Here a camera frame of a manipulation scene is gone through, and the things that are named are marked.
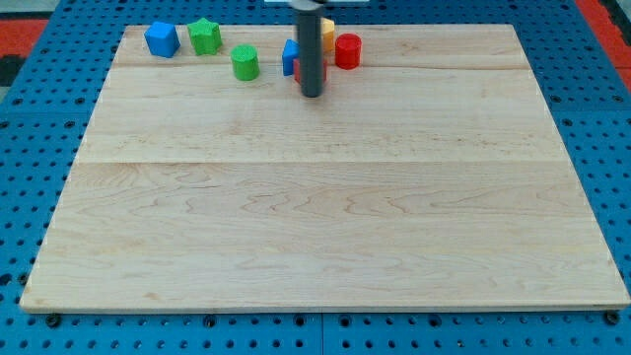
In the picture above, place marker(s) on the green star block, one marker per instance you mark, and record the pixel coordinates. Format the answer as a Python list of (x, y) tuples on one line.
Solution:
[(205, 37)]

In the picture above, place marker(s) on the blue triangle block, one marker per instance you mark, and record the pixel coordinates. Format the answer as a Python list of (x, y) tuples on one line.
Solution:
[(291, 51)]

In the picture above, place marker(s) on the green cylinder block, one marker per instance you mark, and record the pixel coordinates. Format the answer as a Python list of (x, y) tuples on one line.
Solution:
[(245, 62)]

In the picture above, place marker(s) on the red cylinder block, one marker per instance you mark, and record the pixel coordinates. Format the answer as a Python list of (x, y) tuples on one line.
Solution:
[(348, 49)]

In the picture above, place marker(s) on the yellow block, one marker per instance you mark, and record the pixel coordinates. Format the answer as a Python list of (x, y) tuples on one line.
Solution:
[(327, 35)]

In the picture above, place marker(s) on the blue cube block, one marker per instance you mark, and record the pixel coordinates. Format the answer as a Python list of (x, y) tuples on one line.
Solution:
[(162, 39)]

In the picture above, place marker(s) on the red star block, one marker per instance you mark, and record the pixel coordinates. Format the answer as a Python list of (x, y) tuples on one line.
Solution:
[(297, 70)]

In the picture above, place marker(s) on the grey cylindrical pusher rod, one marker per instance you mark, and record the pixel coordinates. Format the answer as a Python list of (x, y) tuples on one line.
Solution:
[(308, 15)]

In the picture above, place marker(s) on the light wooden board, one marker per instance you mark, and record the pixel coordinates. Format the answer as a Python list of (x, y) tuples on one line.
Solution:
[(431, 178)]

